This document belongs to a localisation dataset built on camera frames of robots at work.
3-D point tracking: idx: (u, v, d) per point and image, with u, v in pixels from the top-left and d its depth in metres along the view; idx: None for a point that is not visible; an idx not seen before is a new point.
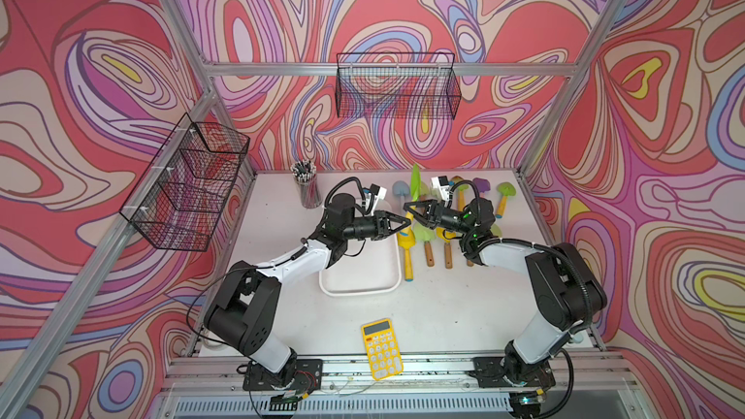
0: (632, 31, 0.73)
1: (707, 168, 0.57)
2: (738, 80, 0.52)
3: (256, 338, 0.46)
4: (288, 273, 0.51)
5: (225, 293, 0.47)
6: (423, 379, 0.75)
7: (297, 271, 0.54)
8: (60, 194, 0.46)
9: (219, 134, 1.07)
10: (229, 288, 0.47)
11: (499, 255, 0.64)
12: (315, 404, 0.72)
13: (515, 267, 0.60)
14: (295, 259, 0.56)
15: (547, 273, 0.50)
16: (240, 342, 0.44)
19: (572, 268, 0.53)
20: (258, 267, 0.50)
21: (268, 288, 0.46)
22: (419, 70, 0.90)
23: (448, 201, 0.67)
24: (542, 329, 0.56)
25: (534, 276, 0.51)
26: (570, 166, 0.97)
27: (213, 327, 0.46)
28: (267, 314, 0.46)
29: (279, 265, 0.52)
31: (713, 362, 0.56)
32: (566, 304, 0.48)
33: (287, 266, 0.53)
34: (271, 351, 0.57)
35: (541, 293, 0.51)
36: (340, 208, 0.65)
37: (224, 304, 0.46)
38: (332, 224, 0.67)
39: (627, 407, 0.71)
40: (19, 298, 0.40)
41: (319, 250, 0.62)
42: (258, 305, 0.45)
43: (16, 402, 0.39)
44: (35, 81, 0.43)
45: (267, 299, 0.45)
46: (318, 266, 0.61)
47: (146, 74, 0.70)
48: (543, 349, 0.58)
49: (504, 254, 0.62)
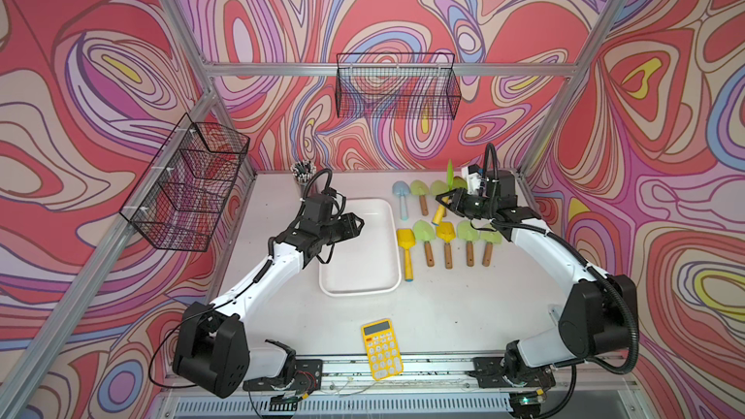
0: (632, 31, 0.73)
1: (707, 168, 0.57)
2: (738, 80, 0.52)
3: (233, 374, 0.43)
4: (253, 302, 0.46)
5: (184, 340, 0.42)
6: (423, 379, 0.75)
7: (264, 293, 0.49)
8: (60, 194, 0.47)
9: (219, 134, 1.07)
10: (188, 334, 0.42)
11: (535, 247, 0.56)
12: (316, 404, 0.72)
13: (547, 264, 0.53)
14: (258, 283, 0.49)
15: (593, 307, 0.43)
16: (213, 388, 0.41)
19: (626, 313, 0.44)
20: (214, 305, 0.44)
21: (228, 331, 0.41)
22: (419, 70, 0.90)
23: (476, 188, 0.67)
24: (553, 343, 0.55)
25: (571, 302, 0.46)
26: (570, 166, 0.97)
27: (185, 373, 0.42)
28: (239, 351, 0.42)
29: (240, 295, 0.46)
31: (714, 362, 0.56)
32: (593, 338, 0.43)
33: (249, 293, 0.47)
34: (265, 364, 0.57)
35: (572, 319, 0.46)
36: (319, 202, 0.62)
37: (188, 348, 0.42)
38: (307, 220, 0.64)
39: (627, 407, 0.71)
40: (19, 298, 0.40)
41: (288, 259, 0.55)
42: (222, 351, 0.40)
43: (16, 402, 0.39)
44: (35, 81, 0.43)
45: (229, 343, 0.40)
46: (292, 273, 0.56)
47: (146, 74, 0.70)
48: (545, 357, 0.58)
49: (544, 251, 0.54)
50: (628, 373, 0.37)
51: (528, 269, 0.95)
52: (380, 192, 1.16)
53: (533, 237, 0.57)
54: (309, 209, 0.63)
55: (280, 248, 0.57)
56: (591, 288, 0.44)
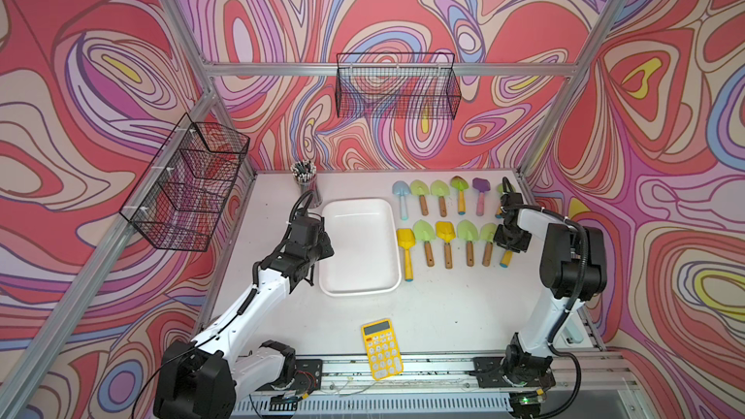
0: (632, 30, 0.73)
1: (707, 168, 0.57)
2: (737, 80, 0.52)
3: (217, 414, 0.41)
4: (238, 335, 0.45)
5: (166, 382, 0.40)
6: (423, 379, 0.75)
7: (250, 323, 0.47)
8: (60, 194, 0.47)
9: (219, 134, 1.07)
10: (169, 376, 0.40)
11: (532, 220, 0.70)
12: (315, 404, 0.72)
13: (542, 235, 0.64)
14: (242, 314, 0.47)
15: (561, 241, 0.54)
16: None
19: (586, 247, 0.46)
20: (197, 343, 0.42)
21: (210, 370, 0.39)
22: (419, 70, 0.90)
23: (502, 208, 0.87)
24: (544, 308, 0.60)
25: (547, 241, 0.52)
26: (569, 166, 0.97)
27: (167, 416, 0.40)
28: (223, 389, 0.41)
29: (223, 330, 0.45)
31: (714, 363, 0.56)
32: (562, 270, 0.53)
33: (233, 326, 0.45)
34: (262, 369, 0.57)
35: (547, 255, 0.57)
36: (307, 224, 0.62)
37: (170, 391, 0.40)
38: (294, 244, 0.63)
39: (627, 407, 0.71)
40: (19, 298, 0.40)
41: (274, 286, 0.54)
42: (207, 389, 0.39)
43: (16, 402, 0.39)
44: (34, 80, 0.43)
45: (213, 382, 0.38)
46: (280, 298, 0.55)
47: (146, 75, 0.70)
48: (540, 338, 0.61)
49: (537, 220, 0.67)
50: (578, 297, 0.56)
51: (529, 269, 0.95)
52: (380, 191, 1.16)
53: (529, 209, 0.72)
54: (297, 233, 0.63)
55: (269, 274, 0.56)
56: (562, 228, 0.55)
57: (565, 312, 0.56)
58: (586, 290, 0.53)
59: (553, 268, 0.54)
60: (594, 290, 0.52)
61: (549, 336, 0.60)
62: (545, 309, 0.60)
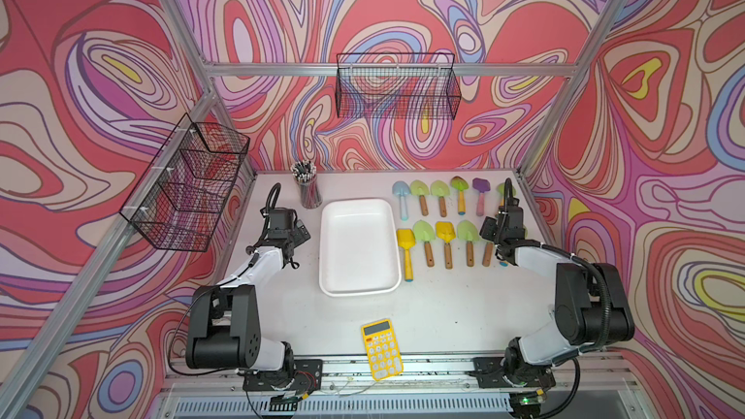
0: (631, 31, 0.74)
1: (707, 168, 0.57)
2: (738, 80, 0.52)
3: (251, 345, 0.45)
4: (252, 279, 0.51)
5: (198, 325, 0.44)
6: (423, 379, 0.75)
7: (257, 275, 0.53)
8: (59, 194, 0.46)
9: (219, 134, 1.07)
10: (202, 317, 0.44)
11: (531, 257, 0.64)
12: (316, 404, 0.72)
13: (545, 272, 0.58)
14: (253, 267, 0.55)
15: (577, 287, 0.47)
16: (239, 357, 0.43)
19: (603, 291, 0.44)
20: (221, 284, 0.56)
21: (243, 295, 0.45)
22: (419, 70, 0.90)
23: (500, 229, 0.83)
24: (553, 335, 0.55)
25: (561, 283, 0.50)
26: (570, 167, 0.97)
27: (202, 361, 0.43)
28: (253, 318, 0.46)
29: (242, 274, 0.52)
31: (714, 362, 0.56)
32: (582, 318, 0.46)
33: (248, 273, 0.52)
34: (268, 354, 0.58)
35: (564, 302, 0.49)
36: (282, 211, 0.71)
37: (202, 333, 0.44)
38: (275, 230, 0.72)
39: (627, 407, 0.71)
40: (19, 298, 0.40)
41: (272, 251, 0.62)
42: (243, 309, 0.45)
43: (16, 402, 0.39)
44: (34, 80, 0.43)
45: (247, 304, 0.45)
46: (275, 267, 0.61)
47: (146, 75, 0.70)
48: (545, 355, 0.58)
49: (539, 257, 0.61)
50: (604, 348, 0.48)
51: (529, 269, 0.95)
52: (380, 191, 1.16)
53: (530, 248, 0.65)
54: (275, 219, 0.71)
55: (262, 250, 0.63)
56: (572, 268, 0.49)
57: (576, 348, 0.48)
58: (610, 338, 0.45)
59: (573, 315, 0.46)
60: (618, 337, 0.45)
61: (556, 357, 0.56)
62: (554, 337, 0.55)
